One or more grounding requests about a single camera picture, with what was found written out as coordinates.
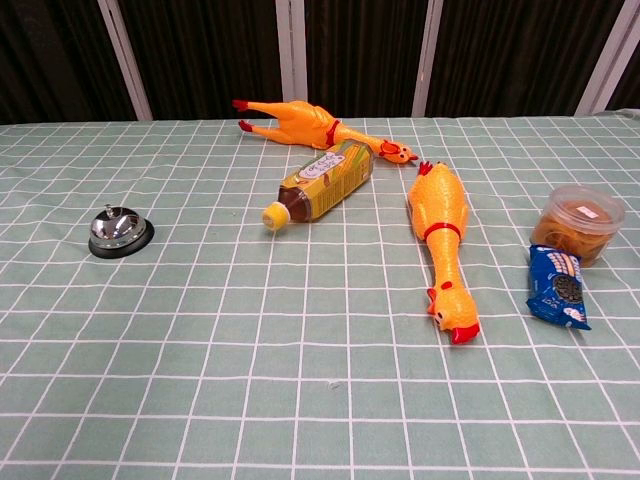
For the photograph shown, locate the green checkered tablecloth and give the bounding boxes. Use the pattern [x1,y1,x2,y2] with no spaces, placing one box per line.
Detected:
[0,109,640,480]

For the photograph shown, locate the metal call bell black base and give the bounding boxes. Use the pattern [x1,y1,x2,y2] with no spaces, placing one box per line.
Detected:
[88,203,156,260]

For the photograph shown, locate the tea bottle yellow label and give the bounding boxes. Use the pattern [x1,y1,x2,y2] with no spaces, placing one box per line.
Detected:
[261,140,376,233]

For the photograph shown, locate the small yellow rubber chicken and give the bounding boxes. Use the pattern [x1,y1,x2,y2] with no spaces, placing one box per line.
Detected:
[231,98,419,165]

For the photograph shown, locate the large yellow rubber chicken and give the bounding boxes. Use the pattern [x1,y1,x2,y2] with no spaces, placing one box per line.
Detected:
[406,160,481,346]

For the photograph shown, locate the blue cookie packet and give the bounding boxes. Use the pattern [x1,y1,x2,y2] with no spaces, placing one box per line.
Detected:
[525,244,592,332]

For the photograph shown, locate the clear plastic jar rubber bands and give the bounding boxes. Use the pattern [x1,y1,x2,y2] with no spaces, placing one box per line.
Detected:
[530,184,626,269]

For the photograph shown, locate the white partition post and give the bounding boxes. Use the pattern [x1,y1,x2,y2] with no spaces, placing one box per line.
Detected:
[405,0,445,119]
[574,0,640,118]
[97,0,154,122]
[277,0,309,106]

